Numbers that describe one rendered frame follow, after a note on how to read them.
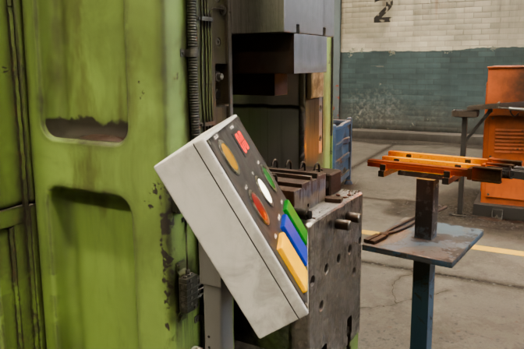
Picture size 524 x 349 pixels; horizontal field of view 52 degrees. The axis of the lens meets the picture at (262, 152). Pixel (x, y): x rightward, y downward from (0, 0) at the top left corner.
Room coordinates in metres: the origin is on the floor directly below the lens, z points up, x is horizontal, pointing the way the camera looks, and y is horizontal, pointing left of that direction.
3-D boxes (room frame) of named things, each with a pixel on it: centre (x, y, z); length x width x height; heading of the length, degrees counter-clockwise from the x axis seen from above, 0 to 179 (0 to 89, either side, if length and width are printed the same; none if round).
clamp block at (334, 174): (1.59, -0.16, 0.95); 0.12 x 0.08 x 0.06; 60
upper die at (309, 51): (1.50, 0.05, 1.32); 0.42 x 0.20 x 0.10; 60
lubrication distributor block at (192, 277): (1.14, 0.16, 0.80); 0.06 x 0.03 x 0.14; 150
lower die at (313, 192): (1.50, 0.05, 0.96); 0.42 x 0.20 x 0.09; 60
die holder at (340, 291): (1.56, 0.04, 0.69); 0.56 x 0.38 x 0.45; 60
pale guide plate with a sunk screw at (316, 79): (1.74, -0.17, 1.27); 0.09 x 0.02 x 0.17; 150
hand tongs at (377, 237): (1.98, -0.56, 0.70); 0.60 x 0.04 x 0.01; 138
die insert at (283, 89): (1.55, 0.08, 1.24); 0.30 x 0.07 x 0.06; 60
